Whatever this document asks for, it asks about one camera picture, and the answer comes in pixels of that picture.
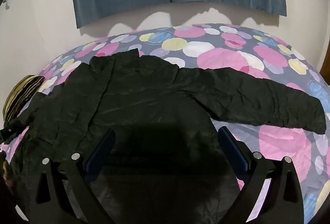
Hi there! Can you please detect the striped pillow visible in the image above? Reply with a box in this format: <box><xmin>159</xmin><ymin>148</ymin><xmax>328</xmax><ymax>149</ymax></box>
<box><xmin>2</xmin><ymin>75</ymin><xmax>45</xmax><ymax>121</ymax></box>

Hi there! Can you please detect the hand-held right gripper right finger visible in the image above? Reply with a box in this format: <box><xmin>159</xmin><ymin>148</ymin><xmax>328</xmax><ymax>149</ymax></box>
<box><xmin>217</xmin><ymin>126</ymin><xmax>307</xmax><ymax>224</ymax></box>

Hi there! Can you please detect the black puffer jacket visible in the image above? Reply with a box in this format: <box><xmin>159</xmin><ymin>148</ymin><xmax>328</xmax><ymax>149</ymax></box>
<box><xmin>0</xmin><ymin>49</ymin><xmax>326</xmax><ymax>224</ymax></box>

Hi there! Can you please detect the polka dot bed sheet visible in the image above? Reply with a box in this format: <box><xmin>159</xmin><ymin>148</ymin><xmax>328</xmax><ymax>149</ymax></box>
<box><xmin>0</xmin><ymin>23</ymin><xmax>330</xmax><ymax>224</ymax></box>

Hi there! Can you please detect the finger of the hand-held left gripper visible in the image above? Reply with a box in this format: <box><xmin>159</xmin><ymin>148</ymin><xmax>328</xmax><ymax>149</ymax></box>
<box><xmin>0</xmin><ymin>118</ymin><xmax>26</xmax><ymax>144</ymax></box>

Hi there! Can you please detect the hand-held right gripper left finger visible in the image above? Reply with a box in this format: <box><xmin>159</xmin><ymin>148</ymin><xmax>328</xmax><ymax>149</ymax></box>
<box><xmin>29</xmin><ymin>129</ymin><xmax>116</xmax><ymax>224</ymax></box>

